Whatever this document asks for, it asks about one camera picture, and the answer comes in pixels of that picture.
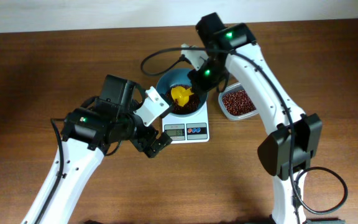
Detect yellow plastic measuring scoop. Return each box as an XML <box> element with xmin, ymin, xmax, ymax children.
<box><xmin>170</xmin><ymin>86</ymin><xmax>194</xmax><ymax>107</ymax></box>

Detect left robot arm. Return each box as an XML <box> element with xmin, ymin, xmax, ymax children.
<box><xmin>23</xmin><ymin>75</ymin><xmax>173</xmax><ymax>223</ymax></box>

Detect red adzuki beans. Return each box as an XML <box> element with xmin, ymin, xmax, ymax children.
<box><xmin>173</xmin><ymin>90</ymin><xmax>256</xmax><ymax>116</ymax></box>

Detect white digital kitchen scale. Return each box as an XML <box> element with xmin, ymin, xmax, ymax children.
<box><xmin>162</xmin><ymin>98</ymin><xmax>210</xmax><ymax>144</ymax></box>

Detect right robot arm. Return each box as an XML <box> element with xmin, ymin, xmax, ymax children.
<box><xmin>188</xmin><ymin>13</ymin><xmax>323</xmax><ymax>223</ymax></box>

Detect clear plastic bean container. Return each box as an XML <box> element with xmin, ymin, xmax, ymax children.
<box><xmin>218</xmin><ymin>83</ymin><xmax>258</xmax><ymax>121</ymax></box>

